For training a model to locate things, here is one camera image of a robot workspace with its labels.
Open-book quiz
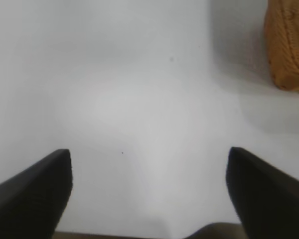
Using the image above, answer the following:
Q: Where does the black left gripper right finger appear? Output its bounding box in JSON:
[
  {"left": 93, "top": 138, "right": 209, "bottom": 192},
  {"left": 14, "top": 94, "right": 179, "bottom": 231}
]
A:
[{"left": 225, "top": 146, "right": 299, "bottom": 239}]

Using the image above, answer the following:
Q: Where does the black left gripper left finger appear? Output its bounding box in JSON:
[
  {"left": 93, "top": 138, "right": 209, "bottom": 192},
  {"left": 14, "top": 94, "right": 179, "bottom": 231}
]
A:
[{"left": 0, "top": 148, "right": 74, "bottom": 239}]

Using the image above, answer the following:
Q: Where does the tan woven wicker basket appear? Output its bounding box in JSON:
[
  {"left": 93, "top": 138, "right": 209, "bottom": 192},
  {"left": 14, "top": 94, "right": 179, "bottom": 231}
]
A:
[{"left": 263, "top": 0, "right": 299, "bottom": 92}]

